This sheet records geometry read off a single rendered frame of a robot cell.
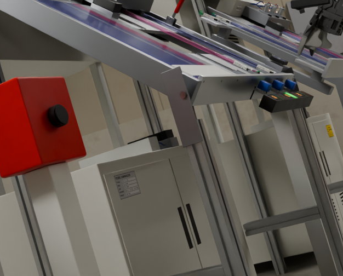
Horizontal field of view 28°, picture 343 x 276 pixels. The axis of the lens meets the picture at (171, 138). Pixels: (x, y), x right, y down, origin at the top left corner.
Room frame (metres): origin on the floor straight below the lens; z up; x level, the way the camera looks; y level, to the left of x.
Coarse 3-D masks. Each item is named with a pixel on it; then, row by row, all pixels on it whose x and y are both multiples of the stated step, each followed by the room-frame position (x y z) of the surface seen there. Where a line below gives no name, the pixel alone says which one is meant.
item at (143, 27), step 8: (56, 0) 1.88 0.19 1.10; (64, 0) 1.92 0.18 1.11; (72, 0) 1.98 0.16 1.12; (120, 16) 2.01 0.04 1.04; (128, 16) 2.09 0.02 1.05; (144, 16) 2.20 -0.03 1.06; (128, 24) 1.95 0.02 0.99; (136, 24) 1.99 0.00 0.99; (144, 24) 2.07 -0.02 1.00; (160, 24) 2.18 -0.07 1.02; (152, 32) 2.03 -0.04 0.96; (160, 32) 2.07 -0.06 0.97; (176, 32) 2.16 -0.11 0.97
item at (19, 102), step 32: (0, 96) 1.19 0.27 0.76; (32, 96) 1.20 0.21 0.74; (64, 96) 1.28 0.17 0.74; (0, 128) 1.20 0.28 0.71; (32, 128) 1.18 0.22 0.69; (64, 128) 1.25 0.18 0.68; (0, 160) 1.21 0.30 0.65; (32, 160) 1.18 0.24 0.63; (64, 160) 1.24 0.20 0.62; (32, 192) 1.24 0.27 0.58; (64, 192) 1.24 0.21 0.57; (64, 224) 1.22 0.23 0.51; (64, 256) 1.23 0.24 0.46
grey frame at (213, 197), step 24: (0, 72) 1.73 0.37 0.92; (144, 96) 2.37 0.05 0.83; (312, 144) 2.15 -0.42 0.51; (216, 168) 1.50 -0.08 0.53; (312, 168) 2.15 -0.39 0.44; (24, 192) 1.71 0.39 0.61; (216, 192) 1.48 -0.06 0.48; (24, 216) 1.72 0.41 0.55; (216, 216) 1.49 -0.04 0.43; (336, 216) 2.16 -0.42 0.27; (216, 240) 1.49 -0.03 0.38; (336, 240) 2.13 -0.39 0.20; (48, 264) 1.71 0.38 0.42; (240, 264) 1.48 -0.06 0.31; (336, 264) 2.15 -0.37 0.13
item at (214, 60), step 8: (200, 56) 1.89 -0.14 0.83; (208, 56) 1.95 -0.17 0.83; (216, 56) 1.99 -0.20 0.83; (216, 64) 1.87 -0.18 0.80; (224, 64) 1.93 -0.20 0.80; (232, 64) 1.97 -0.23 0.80; (232, 72) 1.85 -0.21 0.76; (240, 72) 1.85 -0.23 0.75; (248, 72) 1.95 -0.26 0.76; (264, 72) 2.04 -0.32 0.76
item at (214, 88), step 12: (204, 84) 1.54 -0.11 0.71; (216, 84) 1.60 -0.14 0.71; (228, 84) 1.67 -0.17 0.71; (240, 84) 1.74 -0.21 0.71; (252, 84) 1.81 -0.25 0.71; (204, 96) 1.57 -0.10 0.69; (216, 96) 1.64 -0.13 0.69; (228, 96) 1.71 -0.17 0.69; (240, 96) 1.78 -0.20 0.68; (252, 96) 1.86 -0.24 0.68
